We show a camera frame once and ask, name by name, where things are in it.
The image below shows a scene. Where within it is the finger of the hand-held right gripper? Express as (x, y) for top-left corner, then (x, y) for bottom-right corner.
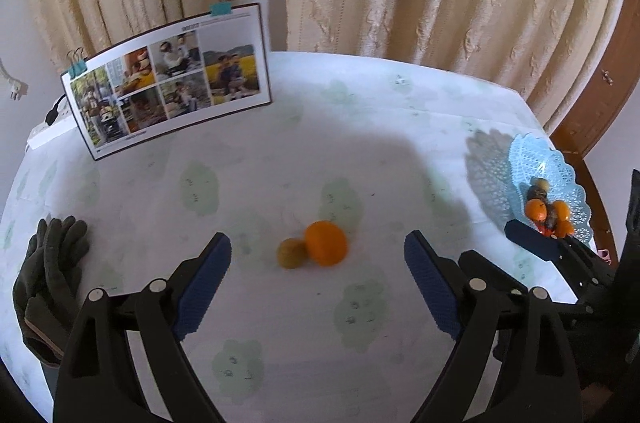
(504, 218), (619, 300)

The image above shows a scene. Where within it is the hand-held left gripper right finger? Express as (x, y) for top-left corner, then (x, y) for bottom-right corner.
(404, 230), (584, 423)

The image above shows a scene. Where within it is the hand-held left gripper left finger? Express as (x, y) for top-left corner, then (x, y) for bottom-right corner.
(52, 231), (232, 423)

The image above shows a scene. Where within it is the light blue lattice basket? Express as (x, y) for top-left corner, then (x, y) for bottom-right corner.
(507, 132), (595, 246)

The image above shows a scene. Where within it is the yellow green round fruit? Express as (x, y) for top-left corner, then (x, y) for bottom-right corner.
(277, 238), (307, 270)

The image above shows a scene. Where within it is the large orange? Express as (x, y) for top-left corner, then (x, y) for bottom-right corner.
(304, 220), (348, 267)

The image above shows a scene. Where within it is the pair of black gloves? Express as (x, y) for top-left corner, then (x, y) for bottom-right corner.
(13, 215), (91, 365)

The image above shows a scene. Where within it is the brown wooden panel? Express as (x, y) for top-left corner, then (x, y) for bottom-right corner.
(526, 0), (640, 264)

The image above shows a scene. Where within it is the white printed tablecloth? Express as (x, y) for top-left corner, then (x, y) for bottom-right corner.
(0, 50), (622, 423)

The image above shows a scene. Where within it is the photo collage board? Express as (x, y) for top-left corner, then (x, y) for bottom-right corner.
(60, 2), (275, 162)

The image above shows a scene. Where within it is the white power strip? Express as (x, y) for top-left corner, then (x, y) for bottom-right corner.
(26, 122), (79, 150)

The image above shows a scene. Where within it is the black plug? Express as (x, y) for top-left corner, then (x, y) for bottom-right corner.
(45, 95), (69, 127)

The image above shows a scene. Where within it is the white plug with cable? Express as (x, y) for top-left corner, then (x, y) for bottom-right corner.
(0, 57), (29, 102)

